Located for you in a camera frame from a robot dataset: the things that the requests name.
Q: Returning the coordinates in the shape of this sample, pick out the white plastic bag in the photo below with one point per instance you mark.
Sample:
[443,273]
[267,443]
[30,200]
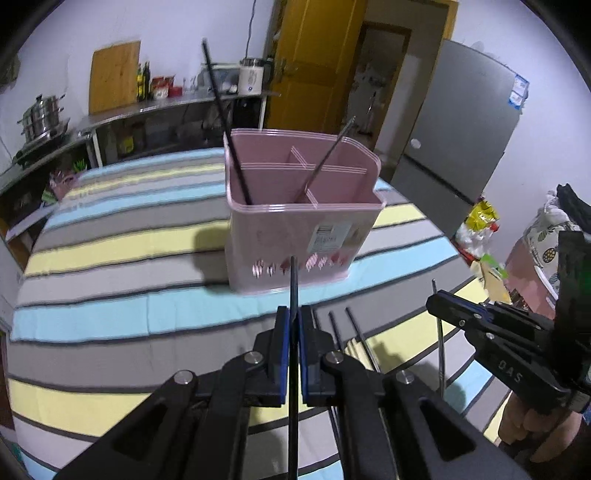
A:
[471,242]

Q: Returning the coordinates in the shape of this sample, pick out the pink utensil holder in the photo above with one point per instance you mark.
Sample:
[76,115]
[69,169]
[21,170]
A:
[277,240]

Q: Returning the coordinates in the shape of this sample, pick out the dark oil bottles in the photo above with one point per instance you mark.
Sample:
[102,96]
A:
[143,83]

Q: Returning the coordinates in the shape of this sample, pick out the grey refrigerator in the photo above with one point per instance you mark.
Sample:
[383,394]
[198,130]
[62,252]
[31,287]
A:
[461,129]

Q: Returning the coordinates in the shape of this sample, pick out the floral cloth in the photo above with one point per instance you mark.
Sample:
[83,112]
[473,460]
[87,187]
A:
[545,235]

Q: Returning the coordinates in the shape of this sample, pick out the induction cooker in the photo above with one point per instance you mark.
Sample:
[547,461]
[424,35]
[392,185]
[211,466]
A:
[39,145]

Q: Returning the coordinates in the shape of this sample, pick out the metal chopstick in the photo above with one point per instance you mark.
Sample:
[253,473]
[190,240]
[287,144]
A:
[328,157]
[441,355]

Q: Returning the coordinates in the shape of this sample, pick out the wooden cutting board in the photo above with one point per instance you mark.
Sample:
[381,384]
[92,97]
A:
[114,76]

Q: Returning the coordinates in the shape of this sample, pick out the yellow snack bag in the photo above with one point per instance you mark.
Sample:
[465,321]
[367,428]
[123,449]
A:
[484,216]

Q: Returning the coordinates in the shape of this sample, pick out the clear plastic container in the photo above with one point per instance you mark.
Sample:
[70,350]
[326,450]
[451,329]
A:
[221,78]

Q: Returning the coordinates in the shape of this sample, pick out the black chopstick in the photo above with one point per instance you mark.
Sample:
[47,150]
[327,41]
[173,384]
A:
[336,330]
[226,124]
[362,339]
[294,286]

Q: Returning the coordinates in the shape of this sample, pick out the stainless steel pot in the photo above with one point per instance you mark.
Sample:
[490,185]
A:
[41,117]

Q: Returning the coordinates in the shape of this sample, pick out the striped tablecloth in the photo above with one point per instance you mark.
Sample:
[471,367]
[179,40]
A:
[138,277]

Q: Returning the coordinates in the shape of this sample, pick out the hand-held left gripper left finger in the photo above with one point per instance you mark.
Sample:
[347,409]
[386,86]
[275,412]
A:
[284,355]

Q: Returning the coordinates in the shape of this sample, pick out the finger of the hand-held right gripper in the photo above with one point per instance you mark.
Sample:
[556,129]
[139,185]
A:
[450,311]
[508,314]

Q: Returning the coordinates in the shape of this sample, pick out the yellow wooden door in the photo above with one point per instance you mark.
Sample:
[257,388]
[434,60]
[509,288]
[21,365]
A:
[314,60]

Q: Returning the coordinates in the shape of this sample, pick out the white electric kettle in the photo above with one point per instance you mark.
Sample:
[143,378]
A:
[251,76]

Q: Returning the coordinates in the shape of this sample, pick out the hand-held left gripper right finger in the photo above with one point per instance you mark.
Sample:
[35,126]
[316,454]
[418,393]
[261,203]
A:
[305,355]

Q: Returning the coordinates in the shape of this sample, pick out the person's right hand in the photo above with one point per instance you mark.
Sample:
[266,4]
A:
[521,431]

